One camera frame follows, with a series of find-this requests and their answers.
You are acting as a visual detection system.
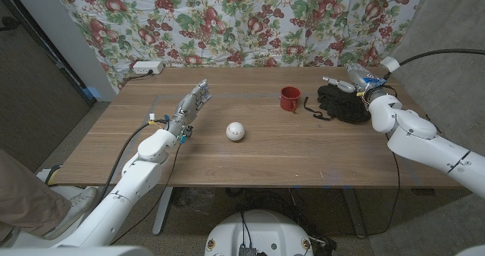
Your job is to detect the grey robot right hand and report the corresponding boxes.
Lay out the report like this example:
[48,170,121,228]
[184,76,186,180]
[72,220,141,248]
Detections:
[322,64,388,101]

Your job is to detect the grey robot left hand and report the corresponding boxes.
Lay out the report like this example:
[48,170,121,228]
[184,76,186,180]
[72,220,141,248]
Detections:
[166,79,213,139]

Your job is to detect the black door handle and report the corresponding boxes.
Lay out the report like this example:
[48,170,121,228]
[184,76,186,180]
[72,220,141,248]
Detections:
[0,16,20,32]

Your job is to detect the white baseball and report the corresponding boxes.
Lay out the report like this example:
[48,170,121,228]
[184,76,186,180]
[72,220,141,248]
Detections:
[226,121,246,142]

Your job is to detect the white power strip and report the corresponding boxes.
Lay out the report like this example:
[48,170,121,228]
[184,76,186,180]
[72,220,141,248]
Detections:
[132,61,165,75]

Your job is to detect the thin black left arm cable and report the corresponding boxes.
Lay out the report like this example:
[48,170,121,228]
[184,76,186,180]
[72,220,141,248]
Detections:
[109,142,182,245]

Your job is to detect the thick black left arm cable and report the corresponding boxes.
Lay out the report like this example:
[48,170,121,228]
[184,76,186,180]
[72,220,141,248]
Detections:
[99,119,170,204]

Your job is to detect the black power strip cord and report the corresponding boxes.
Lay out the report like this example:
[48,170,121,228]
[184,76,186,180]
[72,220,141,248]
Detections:
[120,69,155,86]

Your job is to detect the person's leg in tan trousers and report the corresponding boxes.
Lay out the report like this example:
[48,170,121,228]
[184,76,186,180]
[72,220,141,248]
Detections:
[0,148,73,244]

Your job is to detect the black shorts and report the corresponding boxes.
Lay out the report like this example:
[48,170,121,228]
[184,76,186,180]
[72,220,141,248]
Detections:
[302,83,372,125]

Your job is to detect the grey table leg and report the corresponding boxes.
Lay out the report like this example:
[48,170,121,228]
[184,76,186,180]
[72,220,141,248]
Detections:
[152,186,174,236]
[343,187,368,239]

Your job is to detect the black object with yellow edge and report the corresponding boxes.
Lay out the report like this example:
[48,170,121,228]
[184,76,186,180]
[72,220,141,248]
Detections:
[44,164,63,188]

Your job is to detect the white cable tag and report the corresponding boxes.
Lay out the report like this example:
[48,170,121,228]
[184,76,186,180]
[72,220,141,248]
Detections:
[380,56,401,73]

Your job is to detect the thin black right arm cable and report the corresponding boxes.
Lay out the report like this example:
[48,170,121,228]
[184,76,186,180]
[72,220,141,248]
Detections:
[325,151,402,238]

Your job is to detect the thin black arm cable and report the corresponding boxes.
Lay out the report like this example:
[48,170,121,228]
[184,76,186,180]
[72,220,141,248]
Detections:
[109,142,182,245]
[325,151,402,238]

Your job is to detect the floral fruit print backdrop cloth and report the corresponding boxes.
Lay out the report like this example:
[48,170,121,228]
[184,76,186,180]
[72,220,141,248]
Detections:
[51,0,427,92]

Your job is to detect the red mug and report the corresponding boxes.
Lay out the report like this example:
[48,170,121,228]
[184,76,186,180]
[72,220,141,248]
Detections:
[280,86,302,113]

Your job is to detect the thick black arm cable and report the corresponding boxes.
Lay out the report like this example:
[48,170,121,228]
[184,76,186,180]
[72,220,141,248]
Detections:
[383,48,485,81]
[99,119,170,204]

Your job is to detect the white sneaker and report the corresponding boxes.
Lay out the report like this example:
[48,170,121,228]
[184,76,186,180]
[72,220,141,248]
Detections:
[40,186,98,241]

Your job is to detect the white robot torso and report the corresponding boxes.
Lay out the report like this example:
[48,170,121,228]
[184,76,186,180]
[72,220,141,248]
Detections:
[204,209,314,256]

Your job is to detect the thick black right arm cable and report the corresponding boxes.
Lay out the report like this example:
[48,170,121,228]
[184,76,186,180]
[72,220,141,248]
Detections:
[383,48,485,81]

